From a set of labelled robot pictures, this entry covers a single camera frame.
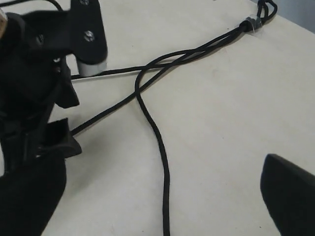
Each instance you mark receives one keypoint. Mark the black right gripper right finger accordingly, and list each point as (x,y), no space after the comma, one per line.
(288,192)

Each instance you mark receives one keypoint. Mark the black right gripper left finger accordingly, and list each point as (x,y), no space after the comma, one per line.
(30,195)

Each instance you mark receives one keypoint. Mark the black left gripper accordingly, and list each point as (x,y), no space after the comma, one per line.
(34,77)

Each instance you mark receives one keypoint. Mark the white backdrop cloth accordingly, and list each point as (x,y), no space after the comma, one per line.
(300,12)

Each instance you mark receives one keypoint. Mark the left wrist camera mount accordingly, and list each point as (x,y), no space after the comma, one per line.
(82,34)

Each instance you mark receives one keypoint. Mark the clear tape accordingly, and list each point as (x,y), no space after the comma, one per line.
(251,24)

